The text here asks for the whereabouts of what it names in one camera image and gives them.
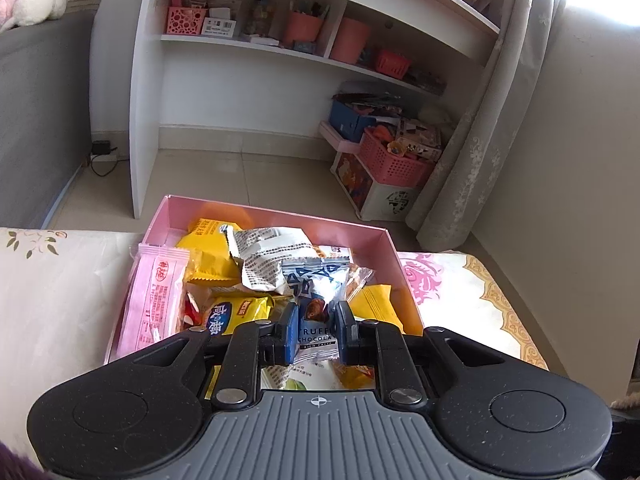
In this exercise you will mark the pale floral curtain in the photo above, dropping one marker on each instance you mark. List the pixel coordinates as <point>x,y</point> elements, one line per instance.
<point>475,160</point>

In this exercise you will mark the large pink plastic basket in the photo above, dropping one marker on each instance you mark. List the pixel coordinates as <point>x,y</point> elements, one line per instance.
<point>395,165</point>

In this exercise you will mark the orange snack packet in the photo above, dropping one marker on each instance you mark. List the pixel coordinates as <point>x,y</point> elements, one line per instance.
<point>352,377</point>

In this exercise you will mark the white shelf unit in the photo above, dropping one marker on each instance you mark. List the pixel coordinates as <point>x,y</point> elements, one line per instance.
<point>225,95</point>

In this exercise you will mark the pink lattice basket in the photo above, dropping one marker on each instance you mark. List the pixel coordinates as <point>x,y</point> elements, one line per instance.
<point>185,20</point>

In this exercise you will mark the white printed snack packet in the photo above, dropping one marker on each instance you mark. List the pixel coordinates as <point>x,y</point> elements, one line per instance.
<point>300,377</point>

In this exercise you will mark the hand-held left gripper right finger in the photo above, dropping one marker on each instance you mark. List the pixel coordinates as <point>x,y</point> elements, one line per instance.
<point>345,340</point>

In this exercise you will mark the black power adapter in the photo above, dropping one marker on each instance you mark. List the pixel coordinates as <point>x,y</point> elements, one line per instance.
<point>101,148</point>

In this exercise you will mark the plain orange cup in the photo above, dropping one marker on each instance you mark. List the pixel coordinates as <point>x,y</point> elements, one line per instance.
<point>350,40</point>

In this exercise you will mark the pink snack packet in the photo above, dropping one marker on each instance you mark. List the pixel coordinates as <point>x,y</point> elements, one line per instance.
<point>155,300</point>

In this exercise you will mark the white text packet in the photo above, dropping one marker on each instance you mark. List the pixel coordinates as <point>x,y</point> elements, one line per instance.
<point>265,260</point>

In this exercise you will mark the white labelled box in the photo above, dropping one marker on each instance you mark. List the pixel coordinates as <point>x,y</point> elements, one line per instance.
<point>220,25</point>

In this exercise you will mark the clear jar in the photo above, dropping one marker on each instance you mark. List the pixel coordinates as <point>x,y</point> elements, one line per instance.
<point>261,20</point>

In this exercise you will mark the pink cardboard box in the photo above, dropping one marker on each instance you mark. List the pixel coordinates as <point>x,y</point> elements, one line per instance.
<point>350,232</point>

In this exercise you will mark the white printed storage box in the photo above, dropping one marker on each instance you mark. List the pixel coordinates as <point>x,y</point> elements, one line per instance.
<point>385,200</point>

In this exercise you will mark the yellow cracker packet blue label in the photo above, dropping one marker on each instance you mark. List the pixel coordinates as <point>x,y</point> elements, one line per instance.
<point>235,312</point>

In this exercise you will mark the orange pen cup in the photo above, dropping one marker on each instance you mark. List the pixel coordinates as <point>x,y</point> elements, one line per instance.
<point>302,27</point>

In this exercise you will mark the white pink step stool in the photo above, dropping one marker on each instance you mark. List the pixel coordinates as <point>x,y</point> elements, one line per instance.
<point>335,135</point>

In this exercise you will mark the plain yellow snack packet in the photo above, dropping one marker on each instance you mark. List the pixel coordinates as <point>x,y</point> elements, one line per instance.
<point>375,305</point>

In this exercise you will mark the printed toy box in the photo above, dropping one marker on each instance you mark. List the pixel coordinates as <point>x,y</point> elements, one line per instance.
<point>420,140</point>

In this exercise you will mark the small white orange sachet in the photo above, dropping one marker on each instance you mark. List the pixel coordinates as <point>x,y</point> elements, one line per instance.
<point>335,252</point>

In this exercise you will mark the grey sofa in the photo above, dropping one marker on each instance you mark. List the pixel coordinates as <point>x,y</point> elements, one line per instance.
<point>40,110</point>

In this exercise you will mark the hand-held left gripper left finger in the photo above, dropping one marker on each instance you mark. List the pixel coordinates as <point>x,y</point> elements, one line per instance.
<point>290,335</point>

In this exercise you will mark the blue white chocolate packet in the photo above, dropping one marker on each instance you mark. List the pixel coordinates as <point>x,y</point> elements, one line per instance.
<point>315,285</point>

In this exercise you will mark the blue storage box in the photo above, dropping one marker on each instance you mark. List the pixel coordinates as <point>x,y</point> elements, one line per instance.
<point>345,120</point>

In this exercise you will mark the small red basket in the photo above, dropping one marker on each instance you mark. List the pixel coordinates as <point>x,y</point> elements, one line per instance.
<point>394,64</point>

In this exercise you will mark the pink white plush toy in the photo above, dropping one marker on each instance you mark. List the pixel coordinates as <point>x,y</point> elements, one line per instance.
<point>35,5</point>

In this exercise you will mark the large yellow waffle packet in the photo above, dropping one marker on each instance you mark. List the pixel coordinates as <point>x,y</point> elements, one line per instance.
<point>210,255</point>

